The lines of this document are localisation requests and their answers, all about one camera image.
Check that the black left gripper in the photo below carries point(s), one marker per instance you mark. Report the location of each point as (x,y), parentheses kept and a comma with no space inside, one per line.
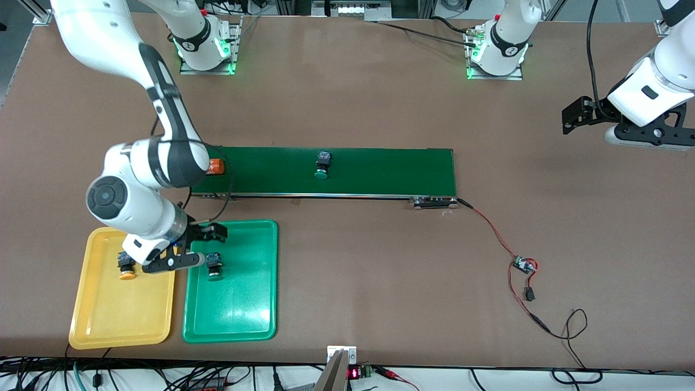
(599,112)

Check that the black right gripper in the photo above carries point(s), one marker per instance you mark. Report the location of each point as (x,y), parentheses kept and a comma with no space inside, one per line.
(196,234)

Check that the green cap push button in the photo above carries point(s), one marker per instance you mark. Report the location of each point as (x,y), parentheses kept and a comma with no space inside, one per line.
(214,266)
(323,165)

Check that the yellow cap push button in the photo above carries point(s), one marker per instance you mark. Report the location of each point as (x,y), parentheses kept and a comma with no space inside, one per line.
(126,266)

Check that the orange cylinder printed 4680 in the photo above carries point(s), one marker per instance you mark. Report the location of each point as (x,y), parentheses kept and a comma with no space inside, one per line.
(216,166)

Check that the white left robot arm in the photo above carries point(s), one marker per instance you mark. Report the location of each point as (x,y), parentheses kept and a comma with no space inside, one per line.
(662,70)

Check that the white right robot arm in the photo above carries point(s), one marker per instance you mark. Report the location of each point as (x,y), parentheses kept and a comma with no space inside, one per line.
(141,184)

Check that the green plastic tray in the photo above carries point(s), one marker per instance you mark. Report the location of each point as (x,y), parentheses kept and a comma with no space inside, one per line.
(231,304)

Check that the yellow plastic tray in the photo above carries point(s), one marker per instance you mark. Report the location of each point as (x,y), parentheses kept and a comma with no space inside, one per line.
(114,315)

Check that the small motor controller board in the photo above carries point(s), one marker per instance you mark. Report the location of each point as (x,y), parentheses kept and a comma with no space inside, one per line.
(524,265)

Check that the small black connector plug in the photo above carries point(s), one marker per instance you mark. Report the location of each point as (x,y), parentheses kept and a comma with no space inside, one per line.
(529,295)

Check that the red digit display module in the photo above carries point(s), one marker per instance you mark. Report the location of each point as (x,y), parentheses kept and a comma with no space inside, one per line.
(354,373)

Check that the green belt conveyor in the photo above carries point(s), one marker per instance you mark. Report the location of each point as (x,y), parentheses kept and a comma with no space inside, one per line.
(380,171)

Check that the silver equipment box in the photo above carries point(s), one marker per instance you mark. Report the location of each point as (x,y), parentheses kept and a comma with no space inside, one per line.
(353,10)

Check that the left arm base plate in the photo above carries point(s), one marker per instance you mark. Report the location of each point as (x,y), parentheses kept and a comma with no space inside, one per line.
(494,77)

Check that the aluminium frame profile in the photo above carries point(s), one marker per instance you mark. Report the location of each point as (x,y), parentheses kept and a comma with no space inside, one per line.
(40,12)
(667,27)

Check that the silver camera mount bracket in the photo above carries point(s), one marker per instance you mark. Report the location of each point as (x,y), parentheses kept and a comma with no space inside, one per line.
(334,374)

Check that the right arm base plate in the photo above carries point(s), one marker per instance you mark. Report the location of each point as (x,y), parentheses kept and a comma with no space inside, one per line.
(237,43)

